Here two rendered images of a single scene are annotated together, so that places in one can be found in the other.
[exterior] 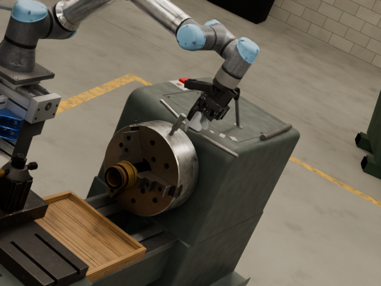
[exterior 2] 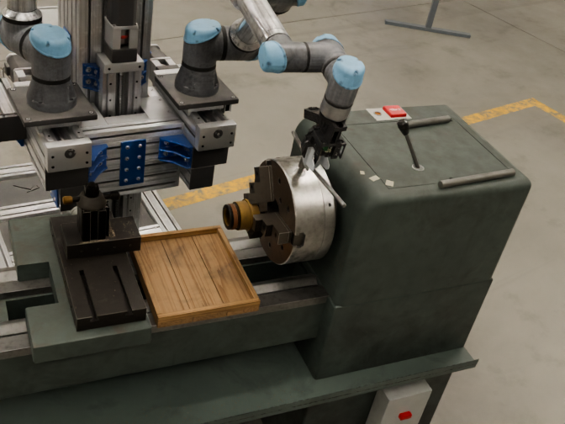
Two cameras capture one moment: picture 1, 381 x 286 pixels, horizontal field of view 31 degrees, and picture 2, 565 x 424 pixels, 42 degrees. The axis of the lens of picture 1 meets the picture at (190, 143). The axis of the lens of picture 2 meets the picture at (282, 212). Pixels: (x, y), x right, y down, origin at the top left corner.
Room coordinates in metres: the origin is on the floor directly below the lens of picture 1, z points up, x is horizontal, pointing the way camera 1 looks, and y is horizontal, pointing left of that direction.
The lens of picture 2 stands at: (0.69, -0.91, 2.33)
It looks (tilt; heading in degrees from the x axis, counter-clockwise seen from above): 35 degrees down; 35
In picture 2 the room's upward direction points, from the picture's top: 11 degrees clockwise
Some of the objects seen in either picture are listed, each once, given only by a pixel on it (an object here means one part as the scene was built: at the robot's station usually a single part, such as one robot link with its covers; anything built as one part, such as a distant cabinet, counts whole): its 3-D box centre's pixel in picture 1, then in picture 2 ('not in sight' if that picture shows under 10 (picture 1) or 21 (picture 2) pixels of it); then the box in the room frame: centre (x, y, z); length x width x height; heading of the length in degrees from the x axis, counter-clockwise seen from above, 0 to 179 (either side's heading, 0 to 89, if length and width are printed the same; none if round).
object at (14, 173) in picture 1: (16, 169); (91, 198); (1.69, 0.41, 1.14); 0.08 x 0.08 x 0.03
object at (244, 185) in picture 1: (202, 152); (397, 198); (2.53, -0.06, 1.06); 0.59 x 0.48 x 0.39; 154
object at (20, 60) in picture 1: (17, 50); (198, 73); (2.35, 0.71, 1.21); 0.15 x 0.15 x 0.10
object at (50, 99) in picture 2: not in sight; (51, 87); (1.88, 0.87, 1.21); 0.15 x 0.15 x 0.10
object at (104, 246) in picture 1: (75, 234); (191, 272); (1.91, 0.22, 0.89); 0.36 x 0.30 x 0.04; 64
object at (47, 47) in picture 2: not in sight; (49, 50); (1.88, 0.88, 1.33); 0.13 x 0.12 x 0.14; 92
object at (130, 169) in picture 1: (122, 175); (241, 214); (2.03, 0.16, 1.08); 0.09 x 0.09 x 0.09; 64
